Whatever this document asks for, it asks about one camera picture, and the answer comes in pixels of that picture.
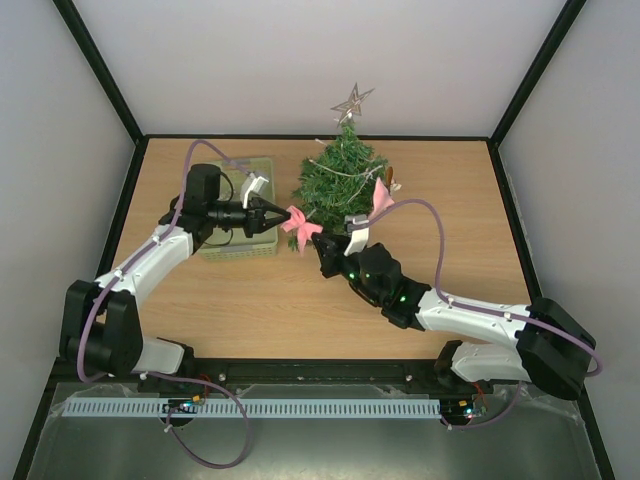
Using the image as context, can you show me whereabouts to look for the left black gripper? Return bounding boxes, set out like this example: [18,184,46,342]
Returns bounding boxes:
[209,197,291,239]

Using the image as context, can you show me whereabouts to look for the pink ornaments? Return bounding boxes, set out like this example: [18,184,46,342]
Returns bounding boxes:
[280,205,323,255]

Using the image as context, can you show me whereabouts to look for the green plastic basket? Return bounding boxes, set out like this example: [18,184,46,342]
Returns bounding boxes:
[198,157,278,261]

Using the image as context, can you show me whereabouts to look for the small green christmas tree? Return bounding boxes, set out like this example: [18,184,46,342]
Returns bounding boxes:
[291,121,389,234]

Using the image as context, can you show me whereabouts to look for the pink felt triangle ornament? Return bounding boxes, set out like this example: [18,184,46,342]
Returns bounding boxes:
[368,178,394,220]

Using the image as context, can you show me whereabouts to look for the silver star ornament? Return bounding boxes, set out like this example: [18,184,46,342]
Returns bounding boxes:
[330,83,375,126]

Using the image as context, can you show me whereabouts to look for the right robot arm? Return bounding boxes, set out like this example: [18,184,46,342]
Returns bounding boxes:
[312,233,596,400]

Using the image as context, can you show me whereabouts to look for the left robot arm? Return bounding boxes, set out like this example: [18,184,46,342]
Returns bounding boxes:
[59,164,291,381]

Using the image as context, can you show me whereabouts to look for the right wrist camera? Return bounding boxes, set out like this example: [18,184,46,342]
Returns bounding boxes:
[344,214,369,257]

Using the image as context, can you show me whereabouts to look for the white slotted cable duct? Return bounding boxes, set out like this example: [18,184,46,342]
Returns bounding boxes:
[62,397,441,419]

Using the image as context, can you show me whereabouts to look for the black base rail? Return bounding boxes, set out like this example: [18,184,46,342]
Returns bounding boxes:
[134,355,581,396]

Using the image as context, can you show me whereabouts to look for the purple loop cable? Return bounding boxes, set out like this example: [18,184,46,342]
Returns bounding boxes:
[162,384,251,469]

